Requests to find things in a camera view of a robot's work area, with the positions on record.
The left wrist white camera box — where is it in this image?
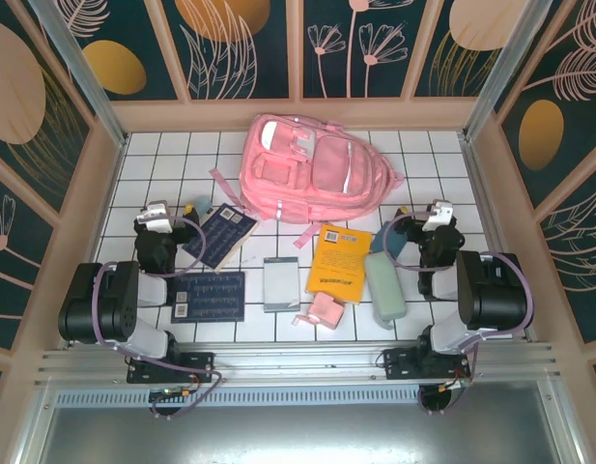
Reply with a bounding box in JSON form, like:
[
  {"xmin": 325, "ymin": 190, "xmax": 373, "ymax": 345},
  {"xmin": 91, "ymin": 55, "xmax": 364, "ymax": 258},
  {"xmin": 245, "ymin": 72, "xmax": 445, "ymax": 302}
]
[{"xmin": 135, "ymin": 201, "xmax": 174, "ymax": 231}]

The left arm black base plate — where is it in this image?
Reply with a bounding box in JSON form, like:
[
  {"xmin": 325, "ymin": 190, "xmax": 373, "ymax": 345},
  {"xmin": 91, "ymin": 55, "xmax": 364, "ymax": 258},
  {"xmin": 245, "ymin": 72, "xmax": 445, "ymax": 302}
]
[{"xmin": 126, "ymin": 351, "xmax": 215, "ymax": 386}]

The slotted metal grille strip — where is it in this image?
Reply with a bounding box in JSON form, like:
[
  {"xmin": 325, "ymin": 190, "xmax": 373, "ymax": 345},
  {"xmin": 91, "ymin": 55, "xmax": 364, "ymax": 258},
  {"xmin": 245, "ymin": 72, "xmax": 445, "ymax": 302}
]
[{"xmin": 53, "ymin": 390, "xmax": 545, "ymax": 408}]

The aluminium mounting rail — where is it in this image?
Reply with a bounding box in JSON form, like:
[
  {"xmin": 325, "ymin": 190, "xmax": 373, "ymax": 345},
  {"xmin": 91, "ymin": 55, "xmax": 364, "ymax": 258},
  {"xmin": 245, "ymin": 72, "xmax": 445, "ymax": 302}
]
[{"xmin": 34, "ymin": 340, "xmax": 564, "ymax": 388}]

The grey white notebook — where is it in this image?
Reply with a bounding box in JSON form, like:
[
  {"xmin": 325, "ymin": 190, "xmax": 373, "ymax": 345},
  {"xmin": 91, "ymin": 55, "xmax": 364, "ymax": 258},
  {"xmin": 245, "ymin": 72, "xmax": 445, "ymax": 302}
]
[{"xmin": 262, "ymin": 255, "xmax": 301, "ymax": 315}]

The thick navy book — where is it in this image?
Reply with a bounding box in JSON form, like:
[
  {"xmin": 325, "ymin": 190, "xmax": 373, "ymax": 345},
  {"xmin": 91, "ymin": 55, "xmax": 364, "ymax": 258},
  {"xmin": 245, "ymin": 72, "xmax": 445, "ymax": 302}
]
[{"xmin": 181, "ymin": 202, "xmax": 259, "ymax": 275}]

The small pink box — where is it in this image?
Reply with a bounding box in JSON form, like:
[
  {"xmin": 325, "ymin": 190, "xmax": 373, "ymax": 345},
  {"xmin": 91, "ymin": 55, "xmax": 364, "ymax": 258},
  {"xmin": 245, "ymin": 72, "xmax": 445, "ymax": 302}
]
[{"xmin": 291, "ymin": 292, "xmax": 346, "ymax": 333}]

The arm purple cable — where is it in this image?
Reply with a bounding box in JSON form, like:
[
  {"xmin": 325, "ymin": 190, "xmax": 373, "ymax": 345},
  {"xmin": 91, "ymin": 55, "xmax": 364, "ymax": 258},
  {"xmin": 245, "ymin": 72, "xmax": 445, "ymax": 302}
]
[
  {"xmin": 382, "ymin": 210, "xmax": 536, "ymax": 417},
  {"xmin": 93, "ymin": 215, "xmax": 224, "ymax": 421}
]

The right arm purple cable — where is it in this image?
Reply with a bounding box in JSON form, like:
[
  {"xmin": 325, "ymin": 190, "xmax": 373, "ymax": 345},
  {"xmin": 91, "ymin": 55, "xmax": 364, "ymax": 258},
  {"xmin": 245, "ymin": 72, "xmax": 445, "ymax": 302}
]
[{"xmin": 382, "ymin": 210, "xmax": 536, "ymax": 417}]

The aluminium side rail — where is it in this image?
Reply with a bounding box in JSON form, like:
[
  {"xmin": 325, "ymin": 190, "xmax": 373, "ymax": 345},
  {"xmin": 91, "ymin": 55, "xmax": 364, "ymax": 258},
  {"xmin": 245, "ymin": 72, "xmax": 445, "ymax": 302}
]
[{"xmin": 459, "ymin": 132, "xmax": 540, "ymax": 342}]

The yellow book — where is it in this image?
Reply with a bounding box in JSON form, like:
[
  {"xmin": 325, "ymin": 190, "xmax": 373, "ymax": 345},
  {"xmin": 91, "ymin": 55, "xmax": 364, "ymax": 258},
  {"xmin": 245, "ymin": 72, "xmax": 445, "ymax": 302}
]
[{"xmin": 304, "ymin": 222, "xmax": 374, "ymax": 305}]

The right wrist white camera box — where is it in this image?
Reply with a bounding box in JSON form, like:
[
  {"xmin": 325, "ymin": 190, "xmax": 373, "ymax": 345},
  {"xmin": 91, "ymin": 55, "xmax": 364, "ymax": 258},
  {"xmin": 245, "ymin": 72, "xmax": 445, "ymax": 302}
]
[{"xmin": 421, "ymin": 198, "xmax": 456, "ymax": 234}]

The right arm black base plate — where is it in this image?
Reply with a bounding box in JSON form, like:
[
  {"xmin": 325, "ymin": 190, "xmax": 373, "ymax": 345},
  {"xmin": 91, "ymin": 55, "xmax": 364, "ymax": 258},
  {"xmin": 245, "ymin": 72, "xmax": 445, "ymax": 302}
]
[{"xmin": 383, "ymin": 347, "xmax": 472, "ymax": 383}]

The steel sheet panel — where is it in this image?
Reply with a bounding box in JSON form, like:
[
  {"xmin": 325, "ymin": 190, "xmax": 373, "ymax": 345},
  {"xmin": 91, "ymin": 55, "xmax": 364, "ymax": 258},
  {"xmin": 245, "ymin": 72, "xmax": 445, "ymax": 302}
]
[{"xmin": 16, "ymin": 405, "xmax": 583, "ymax": 464}]

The aluminium frame post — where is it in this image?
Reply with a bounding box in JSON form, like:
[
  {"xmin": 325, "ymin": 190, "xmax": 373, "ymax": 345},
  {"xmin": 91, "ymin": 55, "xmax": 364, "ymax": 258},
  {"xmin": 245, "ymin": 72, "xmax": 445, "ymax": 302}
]
[
  {"xmin": 461, "ymin": 0, "xmax": 554, "ymax": 144},
  {"xmin": 29, "ymin": 0, "xmax": 129, "ymax": 149}
]

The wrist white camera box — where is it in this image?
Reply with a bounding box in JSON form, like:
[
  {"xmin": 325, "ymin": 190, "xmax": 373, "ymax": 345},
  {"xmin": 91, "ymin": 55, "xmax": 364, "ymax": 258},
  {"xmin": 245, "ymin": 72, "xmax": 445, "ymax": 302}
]
[
  {"xmin": 135, "ymin": 201, "xmax": 174, "ymax": 231},
  {"xmin": 421, "ymin": 198, "xmax": 456, "ymax": 234}
]

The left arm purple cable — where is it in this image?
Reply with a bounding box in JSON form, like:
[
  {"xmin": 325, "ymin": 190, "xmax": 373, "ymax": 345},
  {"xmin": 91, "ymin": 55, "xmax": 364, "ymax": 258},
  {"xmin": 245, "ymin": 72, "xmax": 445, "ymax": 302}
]
[{"xmin": 93, "ymin": 215, "xmax": 224, "ymax": 421}]

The pale green pencil case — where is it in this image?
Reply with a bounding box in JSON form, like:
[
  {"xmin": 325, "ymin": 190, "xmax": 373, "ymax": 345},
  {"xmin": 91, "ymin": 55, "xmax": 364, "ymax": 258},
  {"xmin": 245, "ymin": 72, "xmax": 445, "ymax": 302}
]
[{"xmin": 363, "ymin": 250, "xmax": 406, "ymax": 331}]

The thin navy book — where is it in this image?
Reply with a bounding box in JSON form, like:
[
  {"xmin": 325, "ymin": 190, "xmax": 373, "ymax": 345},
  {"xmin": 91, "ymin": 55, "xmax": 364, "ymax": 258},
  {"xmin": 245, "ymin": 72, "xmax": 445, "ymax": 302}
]
[{"xmin": 170, "ymin": 270, "xmax": 246, "ymax": 324}]

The pink student backpack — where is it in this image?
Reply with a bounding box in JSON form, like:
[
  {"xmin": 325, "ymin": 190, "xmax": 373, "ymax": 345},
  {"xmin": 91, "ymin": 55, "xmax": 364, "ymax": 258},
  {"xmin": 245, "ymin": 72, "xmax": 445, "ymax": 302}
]
[{"xmin": 208, "ymin": 113, "xmax": 406, "ymax": 250}]

